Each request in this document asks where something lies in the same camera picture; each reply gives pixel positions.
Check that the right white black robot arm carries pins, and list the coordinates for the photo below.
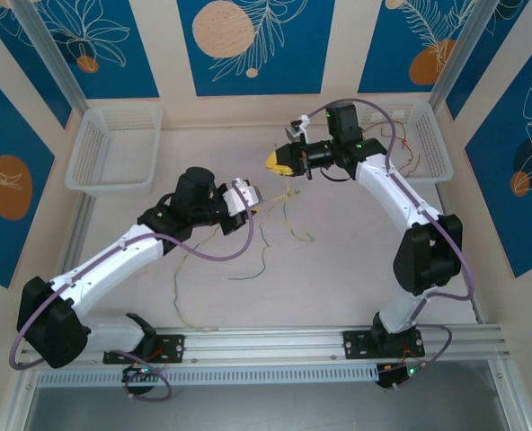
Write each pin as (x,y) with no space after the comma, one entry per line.
(378,193)

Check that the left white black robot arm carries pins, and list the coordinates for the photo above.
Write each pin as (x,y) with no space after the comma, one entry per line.
(113,269)

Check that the white plastic basket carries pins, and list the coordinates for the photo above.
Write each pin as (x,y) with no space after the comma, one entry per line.
(432,134)
(113,148)

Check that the small circuit board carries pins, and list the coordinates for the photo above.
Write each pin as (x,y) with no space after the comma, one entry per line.
(392,377)
(135,376)

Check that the blue floral wall panel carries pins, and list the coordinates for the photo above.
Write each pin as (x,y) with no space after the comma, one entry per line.
(23,67)
(5,134)
(293,67)
(531,260)
(383,45)
(135,67)
(508,36)

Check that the aluminium mounting rail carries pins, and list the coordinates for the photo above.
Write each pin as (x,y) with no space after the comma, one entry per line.
(266,341)

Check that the aluminium frame post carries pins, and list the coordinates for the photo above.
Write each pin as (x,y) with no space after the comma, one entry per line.
(467,49)
(50,49)

